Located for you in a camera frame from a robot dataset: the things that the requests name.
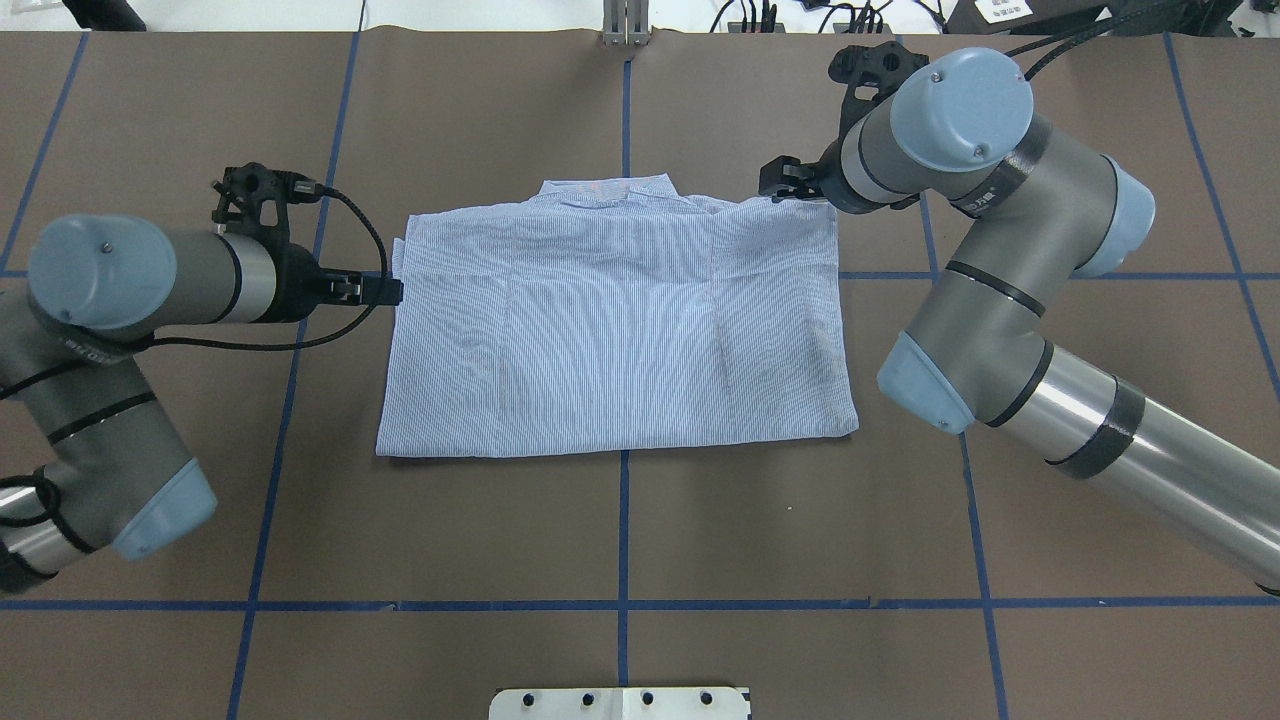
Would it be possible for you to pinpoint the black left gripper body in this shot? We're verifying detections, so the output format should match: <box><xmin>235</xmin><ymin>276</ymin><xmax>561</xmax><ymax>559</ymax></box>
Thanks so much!
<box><xmin>270</xmin><ymin>245</ymin><xmax>364</xmax><ymax>323</ymax></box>

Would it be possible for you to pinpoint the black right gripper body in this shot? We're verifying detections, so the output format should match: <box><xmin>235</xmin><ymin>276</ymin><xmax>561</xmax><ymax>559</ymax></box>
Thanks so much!
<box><xmin>790</xmin><ymin>150</ymin><xmax>851</xmax><ymax>206</ymax></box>

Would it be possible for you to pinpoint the light blue striped shirt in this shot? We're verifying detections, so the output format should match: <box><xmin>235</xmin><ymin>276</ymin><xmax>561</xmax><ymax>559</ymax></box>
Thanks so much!
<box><xmin>375</xmin><ymin>176</ymin><xmax>859</xmax><ymax>459</ymax></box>

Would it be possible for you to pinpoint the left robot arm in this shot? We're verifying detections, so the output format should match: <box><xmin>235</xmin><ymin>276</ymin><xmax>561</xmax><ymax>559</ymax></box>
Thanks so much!
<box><xmin>3</xmin><ymin>214</ymin><xmax>403</xmax><ymax>596</ymax></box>

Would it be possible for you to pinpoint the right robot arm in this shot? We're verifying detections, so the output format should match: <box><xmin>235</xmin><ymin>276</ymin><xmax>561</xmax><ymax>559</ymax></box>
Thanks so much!
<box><xmin>759</xmin><ymin>40</ymin><xmax>1279</xmax><ymax>594</ymax></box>

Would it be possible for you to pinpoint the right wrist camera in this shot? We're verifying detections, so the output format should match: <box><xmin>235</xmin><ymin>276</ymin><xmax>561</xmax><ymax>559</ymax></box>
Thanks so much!
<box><xmin>827</xmin><ymin>40</ymin><xmax>931</xmax><ymax>117</ymax></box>

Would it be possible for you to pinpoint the aluminium frame post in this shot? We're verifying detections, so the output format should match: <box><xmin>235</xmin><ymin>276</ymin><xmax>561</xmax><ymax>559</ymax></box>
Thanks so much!
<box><xmin>602</xmin><ymin>0</ymin><xmax>652</xmax><ymax>47</ymax></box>

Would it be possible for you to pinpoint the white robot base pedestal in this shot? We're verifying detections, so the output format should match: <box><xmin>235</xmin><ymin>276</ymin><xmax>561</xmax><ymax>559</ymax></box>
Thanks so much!
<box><xmin>488</xmin><ymin>685</ymin><xmax>753</xmax><ymax>719</ymax></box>

